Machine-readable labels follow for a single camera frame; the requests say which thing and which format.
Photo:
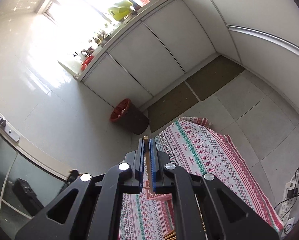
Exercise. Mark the pink plastic utensil basket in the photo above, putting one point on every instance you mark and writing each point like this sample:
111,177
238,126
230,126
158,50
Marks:
157,195

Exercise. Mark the red container on counter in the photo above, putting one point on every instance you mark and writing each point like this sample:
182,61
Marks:
86,62

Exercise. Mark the green plastic bag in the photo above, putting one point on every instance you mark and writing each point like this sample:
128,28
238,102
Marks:
120,10

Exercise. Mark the olive floor mat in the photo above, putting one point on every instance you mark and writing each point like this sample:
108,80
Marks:
171,105
214,76

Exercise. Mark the olive floor mat right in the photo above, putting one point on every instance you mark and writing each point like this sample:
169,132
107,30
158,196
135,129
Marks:
214,76

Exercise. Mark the patterned red green tablecloth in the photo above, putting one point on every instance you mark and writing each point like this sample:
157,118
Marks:
193,145

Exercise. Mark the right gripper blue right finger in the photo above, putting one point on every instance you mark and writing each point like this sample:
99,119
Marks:
154,165

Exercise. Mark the black box by door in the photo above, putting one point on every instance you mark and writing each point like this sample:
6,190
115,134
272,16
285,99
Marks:
27,197

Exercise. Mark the olive floor mat left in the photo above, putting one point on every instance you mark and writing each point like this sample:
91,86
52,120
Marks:
171,105

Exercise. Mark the wooden chopstick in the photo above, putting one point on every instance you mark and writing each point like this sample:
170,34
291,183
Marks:
148,161

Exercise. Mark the silver door handle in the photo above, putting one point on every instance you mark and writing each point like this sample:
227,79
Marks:
10,132

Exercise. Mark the white lower kitchen cabinets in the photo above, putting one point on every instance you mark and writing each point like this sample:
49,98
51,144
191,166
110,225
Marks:
172,38

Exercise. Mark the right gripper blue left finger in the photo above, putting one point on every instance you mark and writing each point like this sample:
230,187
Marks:
139,163

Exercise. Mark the white power strip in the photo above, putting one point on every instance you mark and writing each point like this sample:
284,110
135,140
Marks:
289,198

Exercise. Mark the red rimmed dark trash bin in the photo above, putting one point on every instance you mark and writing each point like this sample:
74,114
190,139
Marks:
129,117

